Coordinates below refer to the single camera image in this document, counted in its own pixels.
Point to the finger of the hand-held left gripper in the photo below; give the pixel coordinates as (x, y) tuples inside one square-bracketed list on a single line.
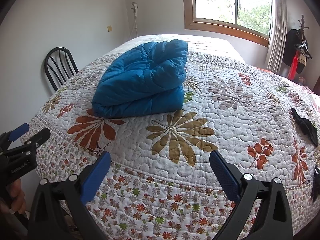
[(18, 132), (37, 137)]

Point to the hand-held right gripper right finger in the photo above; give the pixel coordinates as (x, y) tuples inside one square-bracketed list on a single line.
[(223, 177)]

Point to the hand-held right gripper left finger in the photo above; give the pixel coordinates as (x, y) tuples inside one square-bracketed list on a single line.
[(96, 173)]

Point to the blue puffer jacket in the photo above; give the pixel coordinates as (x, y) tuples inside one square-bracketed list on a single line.
[(140, 80)]

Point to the black clothes hanger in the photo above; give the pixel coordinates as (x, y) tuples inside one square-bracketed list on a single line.
[(303, 46)]

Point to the person's left hand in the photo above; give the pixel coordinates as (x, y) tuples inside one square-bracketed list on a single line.
[(16, 195)]

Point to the floral quilted bedspread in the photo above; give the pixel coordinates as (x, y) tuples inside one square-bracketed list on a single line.
[(225, 110)]

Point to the black metal chair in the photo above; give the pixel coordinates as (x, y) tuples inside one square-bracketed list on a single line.
[(59, 48)]

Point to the dark cloth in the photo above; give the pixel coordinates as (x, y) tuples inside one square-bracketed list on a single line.
[(317, 180)]

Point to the black crumpled cloth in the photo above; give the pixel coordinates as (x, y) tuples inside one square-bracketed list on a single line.
[(308, 130)]

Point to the small pink object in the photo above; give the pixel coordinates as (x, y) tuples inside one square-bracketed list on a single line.
[(302, 80)]

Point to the red hanging bag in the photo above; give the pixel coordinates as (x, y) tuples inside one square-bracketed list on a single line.
[(293, 67)]

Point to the dark wooden bed headboard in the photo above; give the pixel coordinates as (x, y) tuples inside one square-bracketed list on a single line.
[(317, 85)]

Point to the white patterned small cloth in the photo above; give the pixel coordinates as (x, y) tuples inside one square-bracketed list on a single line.
[(302, 60)]

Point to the long grey curtain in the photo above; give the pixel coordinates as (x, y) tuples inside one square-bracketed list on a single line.
[(277, 30)]

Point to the dark wooden coat rack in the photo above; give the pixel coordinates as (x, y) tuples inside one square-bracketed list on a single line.
[(302, 21)]

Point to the large wooden-framed window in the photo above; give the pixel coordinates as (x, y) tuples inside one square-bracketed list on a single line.
[(215, 0)]

